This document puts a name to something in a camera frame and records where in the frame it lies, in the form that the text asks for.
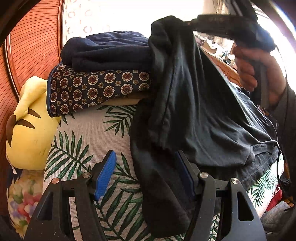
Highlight black printed t-shirt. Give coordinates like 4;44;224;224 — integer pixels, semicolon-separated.
130;16;278;238

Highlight person's right hand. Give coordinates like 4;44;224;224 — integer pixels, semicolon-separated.
233;46;287;108

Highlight green leaf print sheet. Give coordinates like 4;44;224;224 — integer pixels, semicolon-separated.
43;104;285;241

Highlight long wooden sideboard cabinet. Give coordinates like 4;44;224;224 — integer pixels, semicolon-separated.
203;50;241;87

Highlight floral quilt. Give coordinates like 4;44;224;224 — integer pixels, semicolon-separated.
6;169;44;239

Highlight yellow plush toy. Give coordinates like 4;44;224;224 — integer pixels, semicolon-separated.
6;76;61;171

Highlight folded medallion pattern garment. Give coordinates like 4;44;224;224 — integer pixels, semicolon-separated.
47;62;151;117

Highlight folded navy garment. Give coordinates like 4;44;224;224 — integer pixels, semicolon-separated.
61;31;152;72

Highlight brown louvered wooden wardrobe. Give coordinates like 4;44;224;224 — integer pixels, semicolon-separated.
1;1;64;216

